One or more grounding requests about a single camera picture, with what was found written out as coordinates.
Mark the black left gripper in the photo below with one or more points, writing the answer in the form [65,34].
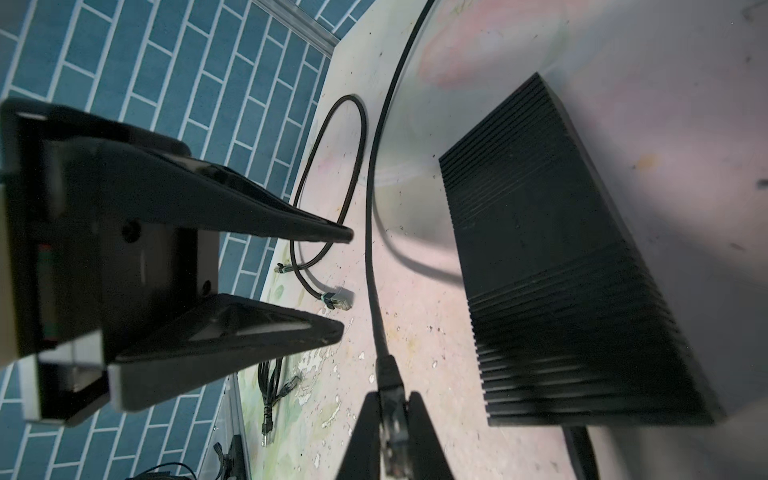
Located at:
[104,250]

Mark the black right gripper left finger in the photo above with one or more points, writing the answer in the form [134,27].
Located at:
[362,459]

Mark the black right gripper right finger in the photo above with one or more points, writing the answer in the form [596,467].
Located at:
[426,456]

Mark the black power adapter with cord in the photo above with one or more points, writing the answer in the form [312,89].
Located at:
[581,453]

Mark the aluminium front rail frame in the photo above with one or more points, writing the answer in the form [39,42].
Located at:
[225,456]

